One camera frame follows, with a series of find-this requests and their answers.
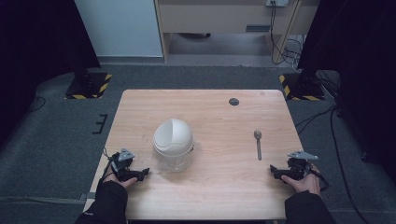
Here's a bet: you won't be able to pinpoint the black curtain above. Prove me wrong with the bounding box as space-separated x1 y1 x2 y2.
0 0 102 147
296 0 396 185

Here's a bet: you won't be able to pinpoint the white partition panel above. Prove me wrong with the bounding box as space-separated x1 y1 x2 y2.
74 0 164 59

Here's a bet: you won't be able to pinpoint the black stand base yellow stripes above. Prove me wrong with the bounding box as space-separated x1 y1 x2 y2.
278 72 326 102
64 72 113 101

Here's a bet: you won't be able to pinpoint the black hanging cable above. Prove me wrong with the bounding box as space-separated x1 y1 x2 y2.
269 1 292 65

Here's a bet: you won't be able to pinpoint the left hand-held gripper cable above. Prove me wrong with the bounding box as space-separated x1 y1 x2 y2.
99 147 121 183

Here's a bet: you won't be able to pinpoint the light wooden desk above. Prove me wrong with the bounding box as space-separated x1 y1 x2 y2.
154 0 321 65

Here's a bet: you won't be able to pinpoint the white cable bundle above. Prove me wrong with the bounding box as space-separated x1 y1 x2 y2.
283 35 305 72

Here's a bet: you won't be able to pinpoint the right hand-held gripper cable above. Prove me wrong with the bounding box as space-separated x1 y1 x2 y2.
310 169 331 192

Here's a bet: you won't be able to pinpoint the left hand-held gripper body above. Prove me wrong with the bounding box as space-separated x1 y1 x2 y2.
110 147 138 183

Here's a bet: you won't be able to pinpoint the person's right hand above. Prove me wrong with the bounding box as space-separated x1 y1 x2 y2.
280 164 322 196

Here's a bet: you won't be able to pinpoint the black floor cable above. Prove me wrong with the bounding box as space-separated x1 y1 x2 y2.
293 105 372 224
27 95 47 114

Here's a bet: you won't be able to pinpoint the person's left hand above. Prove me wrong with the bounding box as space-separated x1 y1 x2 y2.
102 172 138 189

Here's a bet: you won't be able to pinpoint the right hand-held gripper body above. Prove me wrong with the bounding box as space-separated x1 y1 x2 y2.
285 150 319 182

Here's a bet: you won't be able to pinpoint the hand-held gripper cable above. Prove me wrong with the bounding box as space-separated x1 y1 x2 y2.
310 169 331 192
99 147 121 183

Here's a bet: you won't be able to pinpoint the metal spoon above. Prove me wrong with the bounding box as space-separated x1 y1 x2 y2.
253 129 263 161

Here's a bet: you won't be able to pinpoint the white swing-lid trash bin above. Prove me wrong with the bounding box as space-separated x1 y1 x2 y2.
152 118 196 173

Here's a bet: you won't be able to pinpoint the grey wall power socket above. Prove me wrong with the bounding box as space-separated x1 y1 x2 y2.
265 0 290 8

